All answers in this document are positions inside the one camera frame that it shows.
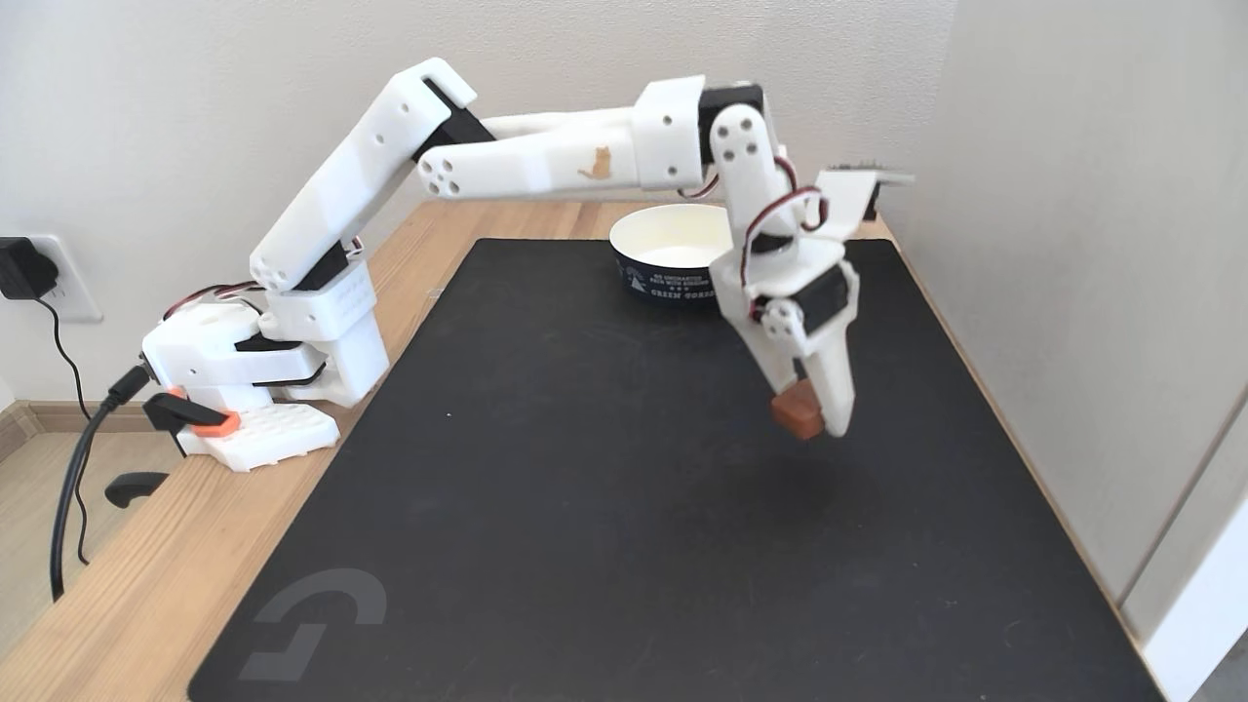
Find white wall outlet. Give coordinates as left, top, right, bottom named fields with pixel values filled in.
left=27, top=234, right=104, bottom=324

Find dark blue paper bowl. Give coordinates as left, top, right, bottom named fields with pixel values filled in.
left=608, top=203, right=740, bottom=312

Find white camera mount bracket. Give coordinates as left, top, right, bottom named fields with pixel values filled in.
left=801, top=161, right=916, bottom=242

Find brown square toy block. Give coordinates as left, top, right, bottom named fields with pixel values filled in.
left=770, top=380, right=826, bottom=442

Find thin black adapter cable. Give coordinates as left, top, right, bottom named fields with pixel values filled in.
left=34, top=296, right=95, bottom=566

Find red white black servo wires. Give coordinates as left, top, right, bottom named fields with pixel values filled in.
left=682, top=146, right=830, bottom=325

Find thick black cable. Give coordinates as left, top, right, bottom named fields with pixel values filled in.
left=50, top=365, right=153, bottom=602

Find black power adapter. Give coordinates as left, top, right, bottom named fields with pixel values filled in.
left=0, top=237, right=58, bottom=301

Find black and orange clamp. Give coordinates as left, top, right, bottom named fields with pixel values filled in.
left=105, top=388, right=243, bottom=510

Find black desk mat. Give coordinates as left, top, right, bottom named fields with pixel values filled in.
left=185, top=239, right=1167, bottom=702

